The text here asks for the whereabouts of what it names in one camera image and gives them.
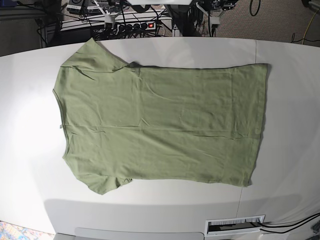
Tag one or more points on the green T-shirt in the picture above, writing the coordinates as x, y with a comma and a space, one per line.
123, 121

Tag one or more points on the grey table leg column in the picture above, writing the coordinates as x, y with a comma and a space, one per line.
179, 15

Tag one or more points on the black power strip red switch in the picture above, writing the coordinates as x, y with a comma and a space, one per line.
144, 27

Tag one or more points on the table cable grommet with brush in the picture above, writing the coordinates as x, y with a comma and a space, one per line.
233, 226

